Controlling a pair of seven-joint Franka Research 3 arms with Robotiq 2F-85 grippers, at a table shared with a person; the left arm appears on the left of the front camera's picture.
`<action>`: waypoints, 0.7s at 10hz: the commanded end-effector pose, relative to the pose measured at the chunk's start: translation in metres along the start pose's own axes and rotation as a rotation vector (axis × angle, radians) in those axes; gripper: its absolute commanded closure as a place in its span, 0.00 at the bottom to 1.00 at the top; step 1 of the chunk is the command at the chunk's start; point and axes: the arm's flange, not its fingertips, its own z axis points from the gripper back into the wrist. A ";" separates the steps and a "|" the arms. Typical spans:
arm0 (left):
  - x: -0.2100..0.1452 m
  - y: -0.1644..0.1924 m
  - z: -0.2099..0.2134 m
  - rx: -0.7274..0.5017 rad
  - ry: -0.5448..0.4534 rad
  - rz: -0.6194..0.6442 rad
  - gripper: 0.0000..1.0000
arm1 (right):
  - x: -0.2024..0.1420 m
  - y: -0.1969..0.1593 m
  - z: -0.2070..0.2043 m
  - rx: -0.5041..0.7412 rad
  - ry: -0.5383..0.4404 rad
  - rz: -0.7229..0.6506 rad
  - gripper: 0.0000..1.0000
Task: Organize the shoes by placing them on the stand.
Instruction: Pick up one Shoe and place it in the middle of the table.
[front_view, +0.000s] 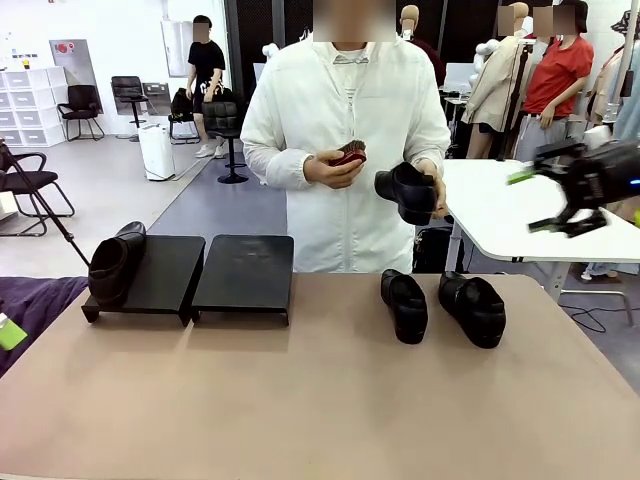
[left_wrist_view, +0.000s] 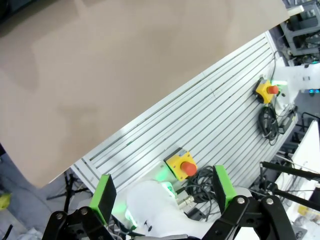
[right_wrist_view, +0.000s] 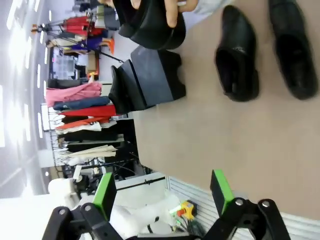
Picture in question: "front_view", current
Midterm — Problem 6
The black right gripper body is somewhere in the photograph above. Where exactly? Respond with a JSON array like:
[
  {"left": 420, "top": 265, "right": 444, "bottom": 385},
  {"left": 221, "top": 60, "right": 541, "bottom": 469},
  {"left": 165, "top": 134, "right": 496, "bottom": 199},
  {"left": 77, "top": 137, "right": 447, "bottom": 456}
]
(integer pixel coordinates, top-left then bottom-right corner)
[{"left": 564, "top": 144, "right": 629, "bottom": 211}]

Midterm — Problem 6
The black leather loafer shoe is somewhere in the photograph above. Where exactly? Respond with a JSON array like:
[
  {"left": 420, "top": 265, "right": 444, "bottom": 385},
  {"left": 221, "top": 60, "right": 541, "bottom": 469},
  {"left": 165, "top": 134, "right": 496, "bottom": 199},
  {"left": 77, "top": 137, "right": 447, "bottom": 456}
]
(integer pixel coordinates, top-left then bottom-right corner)
[
  {"left": 438, "top": 271, "right": 507, "bottom": 350},
  {"left": 88, "top": 220, "right": 149, "bottom": 307},
  {"left": 373, "top": 162, "right": 436, "bottom": 226},
  {"left": 380, "top": 268, "right": 429, "bottom": 345}
]

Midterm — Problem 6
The red wooden shoe brush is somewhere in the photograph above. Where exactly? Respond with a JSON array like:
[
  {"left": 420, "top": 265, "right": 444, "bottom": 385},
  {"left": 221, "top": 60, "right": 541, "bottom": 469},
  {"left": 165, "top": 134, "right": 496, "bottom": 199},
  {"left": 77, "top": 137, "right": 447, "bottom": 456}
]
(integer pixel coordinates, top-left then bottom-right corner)
[{"left": 327, "top": 140, "right": 369, "bottom": 169}]

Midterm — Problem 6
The person's right forearm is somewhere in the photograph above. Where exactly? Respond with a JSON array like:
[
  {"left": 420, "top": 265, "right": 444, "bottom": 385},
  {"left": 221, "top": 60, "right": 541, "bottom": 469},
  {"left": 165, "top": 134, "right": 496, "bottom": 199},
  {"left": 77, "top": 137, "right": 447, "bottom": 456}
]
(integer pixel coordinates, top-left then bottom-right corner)
[{"left": 240, "top": 139, "right": 314, "bottom": 191}]

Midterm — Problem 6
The person's left forearm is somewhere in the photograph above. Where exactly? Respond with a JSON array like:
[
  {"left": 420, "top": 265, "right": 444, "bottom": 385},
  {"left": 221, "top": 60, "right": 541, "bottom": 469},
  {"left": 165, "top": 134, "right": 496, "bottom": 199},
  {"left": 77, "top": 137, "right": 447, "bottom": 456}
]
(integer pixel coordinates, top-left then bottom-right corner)
[{"left": 412, "top": 124, "right": 452, "bottom": 169}]

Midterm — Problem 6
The scuffed black metal shoe stand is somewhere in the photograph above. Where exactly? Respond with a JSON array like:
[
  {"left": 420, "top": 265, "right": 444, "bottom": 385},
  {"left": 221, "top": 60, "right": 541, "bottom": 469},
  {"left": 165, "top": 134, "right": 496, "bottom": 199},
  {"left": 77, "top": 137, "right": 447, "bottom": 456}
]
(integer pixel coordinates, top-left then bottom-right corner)
[{"left": 190, "top": 234, "right": 295, "bottom": 329}]

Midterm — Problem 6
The person's left hand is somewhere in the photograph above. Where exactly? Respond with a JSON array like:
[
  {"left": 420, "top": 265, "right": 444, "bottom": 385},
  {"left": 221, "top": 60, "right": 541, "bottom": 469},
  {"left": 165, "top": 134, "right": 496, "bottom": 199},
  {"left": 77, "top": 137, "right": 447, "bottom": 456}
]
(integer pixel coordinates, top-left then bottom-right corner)
[{"left": 412, "top": 158, "right": 450, "bottom": 221}]

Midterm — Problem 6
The person's right hand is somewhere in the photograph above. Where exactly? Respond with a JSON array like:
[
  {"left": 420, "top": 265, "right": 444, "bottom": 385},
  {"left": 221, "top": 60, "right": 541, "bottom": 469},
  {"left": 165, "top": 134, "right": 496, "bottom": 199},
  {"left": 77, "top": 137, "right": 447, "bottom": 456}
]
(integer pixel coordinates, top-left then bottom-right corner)
[{"left": 303, "top": 152, "right": 369, "bottom": 190}]

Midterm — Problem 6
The white table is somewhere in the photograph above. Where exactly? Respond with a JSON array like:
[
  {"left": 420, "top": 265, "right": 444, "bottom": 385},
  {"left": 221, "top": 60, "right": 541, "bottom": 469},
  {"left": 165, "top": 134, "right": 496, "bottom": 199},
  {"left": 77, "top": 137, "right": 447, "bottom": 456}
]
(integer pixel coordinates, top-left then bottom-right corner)
[{"left": 442, "top": 158, "right": 640, "bottom": 321}]

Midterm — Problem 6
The purple cloth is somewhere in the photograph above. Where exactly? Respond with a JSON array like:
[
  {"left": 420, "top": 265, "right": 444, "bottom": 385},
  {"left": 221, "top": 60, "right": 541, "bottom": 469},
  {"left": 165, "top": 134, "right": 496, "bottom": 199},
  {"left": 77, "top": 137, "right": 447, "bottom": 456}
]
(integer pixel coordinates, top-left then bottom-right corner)
[{"left": 0, "top": 275, "right": 90, "bottom": 379}]

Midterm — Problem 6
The light blue hanging garment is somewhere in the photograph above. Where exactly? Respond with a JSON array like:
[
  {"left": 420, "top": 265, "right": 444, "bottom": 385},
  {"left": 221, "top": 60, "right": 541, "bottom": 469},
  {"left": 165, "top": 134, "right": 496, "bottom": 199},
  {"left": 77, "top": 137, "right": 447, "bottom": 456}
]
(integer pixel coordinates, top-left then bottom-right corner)
[{"left": 613, "top": 64, "right": 640, "bottom": 144}]

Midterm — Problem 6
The beige hanging garment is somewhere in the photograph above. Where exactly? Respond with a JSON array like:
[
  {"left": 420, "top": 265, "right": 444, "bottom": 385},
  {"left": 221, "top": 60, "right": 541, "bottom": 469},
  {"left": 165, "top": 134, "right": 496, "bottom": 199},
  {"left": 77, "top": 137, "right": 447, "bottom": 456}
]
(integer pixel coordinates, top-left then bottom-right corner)
[{"left": 587, "top": 44, "right": 626, "bottom": 126}]

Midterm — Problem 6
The mannequin in beige coat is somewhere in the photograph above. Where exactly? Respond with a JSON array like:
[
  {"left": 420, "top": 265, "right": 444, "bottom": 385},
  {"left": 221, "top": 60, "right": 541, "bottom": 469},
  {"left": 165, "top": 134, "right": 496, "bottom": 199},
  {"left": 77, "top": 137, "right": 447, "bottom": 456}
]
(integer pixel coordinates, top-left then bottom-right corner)
[{"left": 460, "top": 2, "right": 532, "bottom": 161}]

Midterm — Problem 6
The mannequin in dark red top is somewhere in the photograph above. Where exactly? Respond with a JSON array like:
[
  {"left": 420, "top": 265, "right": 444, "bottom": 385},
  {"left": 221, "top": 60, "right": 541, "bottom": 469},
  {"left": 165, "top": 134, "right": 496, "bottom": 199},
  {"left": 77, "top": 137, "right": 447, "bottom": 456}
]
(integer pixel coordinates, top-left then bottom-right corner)
[{"left": 399, "top": 4, "right": 447, "bottom": 89}]

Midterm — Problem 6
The black armrest office chair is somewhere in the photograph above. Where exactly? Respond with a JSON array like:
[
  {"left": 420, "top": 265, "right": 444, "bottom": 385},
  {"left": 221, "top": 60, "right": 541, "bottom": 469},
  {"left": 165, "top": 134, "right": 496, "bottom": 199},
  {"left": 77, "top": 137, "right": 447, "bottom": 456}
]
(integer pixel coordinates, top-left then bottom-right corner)
[
  {"left": 0, "top": 151, "right": 76, "bottom": 237},
  {"left": 56, "top": 84, "right": 106, "bottom": 143}
]

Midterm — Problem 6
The person in white jacket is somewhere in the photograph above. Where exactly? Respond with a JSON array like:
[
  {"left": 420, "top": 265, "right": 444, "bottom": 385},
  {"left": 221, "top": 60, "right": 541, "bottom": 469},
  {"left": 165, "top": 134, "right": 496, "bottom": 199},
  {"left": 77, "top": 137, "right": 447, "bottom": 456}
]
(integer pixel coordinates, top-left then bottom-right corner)
[{"left": 239, "top": 0, "right": 452, "bottom": 275}]

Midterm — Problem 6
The white air purifier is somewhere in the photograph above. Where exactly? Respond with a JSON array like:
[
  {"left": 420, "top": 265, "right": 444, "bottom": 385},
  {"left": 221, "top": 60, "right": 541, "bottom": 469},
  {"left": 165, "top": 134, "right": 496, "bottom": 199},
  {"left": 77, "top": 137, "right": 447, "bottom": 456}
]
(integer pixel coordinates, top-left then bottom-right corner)
[{"left": 138, "top": 124, "right": 176, "bottom": 182}]

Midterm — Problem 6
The white drawer cabinet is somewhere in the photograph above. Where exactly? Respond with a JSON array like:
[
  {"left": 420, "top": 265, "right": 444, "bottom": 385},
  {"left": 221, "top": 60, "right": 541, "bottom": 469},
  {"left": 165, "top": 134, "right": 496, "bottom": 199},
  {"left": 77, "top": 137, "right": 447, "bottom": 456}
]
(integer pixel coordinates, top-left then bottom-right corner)
[{"left": 0, "top": 66, "right": 69, "bottom": 148}]

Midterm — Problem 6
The tall black bar chair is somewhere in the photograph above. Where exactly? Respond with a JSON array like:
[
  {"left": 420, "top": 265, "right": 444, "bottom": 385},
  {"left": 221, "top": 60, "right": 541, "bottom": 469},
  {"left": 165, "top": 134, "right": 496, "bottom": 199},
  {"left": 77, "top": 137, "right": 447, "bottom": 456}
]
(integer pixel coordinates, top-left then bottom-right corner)
[{"left": 110, "top": 75, "right": 150, "bottom": 144}]

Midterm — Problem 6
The black backpack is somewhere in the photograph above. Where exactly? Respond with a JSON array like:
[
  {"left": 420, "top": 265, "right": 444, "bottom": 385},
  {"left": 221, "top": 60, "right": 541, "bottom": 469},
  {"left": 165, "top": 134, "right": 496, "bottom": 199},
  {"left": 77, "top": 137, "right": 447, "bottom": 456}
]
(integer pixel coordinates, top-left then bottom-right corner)
[{"left": 168, "top": 87, "right": 201, "bottom": 124}]

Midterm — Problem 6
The grey door with red sign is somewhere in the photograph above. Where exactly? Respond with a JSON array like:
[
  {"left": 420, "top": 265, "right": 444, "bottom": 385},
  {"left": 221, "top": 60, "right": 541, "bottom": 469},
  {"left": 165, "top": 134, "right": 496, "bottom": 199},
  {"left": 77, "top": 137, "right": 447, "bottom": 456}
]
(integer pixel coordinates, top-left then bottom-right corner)
[{"left": 48, "top": 38, "right": 105, "bottom": 115}]

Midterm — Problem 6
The quilted black bar stool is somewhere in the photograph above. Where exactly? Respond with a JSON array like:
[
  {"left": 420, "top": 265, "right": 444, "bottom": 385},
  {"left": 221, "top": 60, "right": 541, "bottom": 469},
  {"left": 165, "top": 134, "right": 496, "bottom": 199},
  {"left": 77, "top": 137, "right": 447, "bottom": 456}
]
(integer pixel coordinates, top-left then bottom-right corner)
[{"left": 202, "top": 101, "right": 250, "bottom": 185}]

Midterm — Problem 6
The person in black t-shirt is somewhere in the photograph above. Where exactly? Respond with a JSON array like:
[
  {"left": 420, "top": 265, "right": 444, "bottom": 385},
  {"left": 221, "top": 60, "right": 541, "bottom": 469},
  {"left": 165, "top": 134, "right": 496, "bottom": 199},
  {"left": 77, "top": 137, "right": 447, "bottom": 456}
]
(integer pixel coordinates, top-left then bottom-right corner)
[{"left": 186, "top": 14, "right": 227, "bottom": 159}]

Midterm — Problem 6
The black camera tripod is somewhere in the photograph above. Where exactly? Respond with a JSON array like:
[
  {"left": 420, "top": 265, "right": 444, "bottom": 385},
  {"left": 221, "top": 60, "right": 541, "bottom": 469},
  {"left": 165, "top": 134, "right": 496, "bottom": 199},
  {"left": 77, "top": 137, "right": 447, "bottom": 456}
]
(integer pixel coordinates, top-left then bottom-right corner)
[{"left": 499, "top": 42, "right": 535, "bottom": 161}]

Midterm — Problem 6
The black floor cable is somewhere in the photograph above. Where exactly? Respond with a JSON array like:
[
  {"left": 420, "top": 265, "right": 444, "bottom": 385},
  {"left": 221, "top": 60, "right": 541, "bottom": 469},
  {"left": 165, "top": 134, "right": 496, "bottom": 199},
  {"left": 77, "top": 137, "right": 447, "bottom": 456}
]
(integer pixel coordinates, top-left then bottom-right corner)
[{"left": 569, "top": 298, "right": 640, "bottom": 334}]

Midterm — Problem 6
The grey wall panel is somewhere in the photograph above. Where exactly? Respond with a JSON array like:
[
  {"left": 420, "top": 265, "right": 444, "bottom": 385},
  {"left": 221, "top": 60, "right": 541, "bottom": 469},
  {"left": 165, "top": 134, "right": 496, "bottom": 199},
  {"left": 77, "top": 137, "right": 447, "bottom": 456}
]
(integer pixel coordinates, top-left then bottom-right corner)
[{"left": 160, "top": 20, "right": 207, "bottom": 79}]

